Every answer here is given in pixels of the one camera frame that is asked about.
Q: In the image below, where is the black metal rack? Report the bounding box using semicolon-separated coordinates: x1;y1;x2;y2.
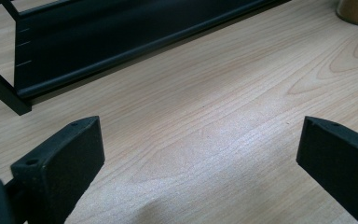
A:
0;0;293;117

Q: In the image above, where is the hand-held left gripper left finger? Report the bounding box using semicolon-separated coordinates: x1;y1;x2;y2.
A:
4;115;106;224

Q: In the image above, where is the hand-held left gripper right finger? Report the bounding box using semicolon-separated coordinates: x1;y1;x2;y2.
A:
296;115;358;224

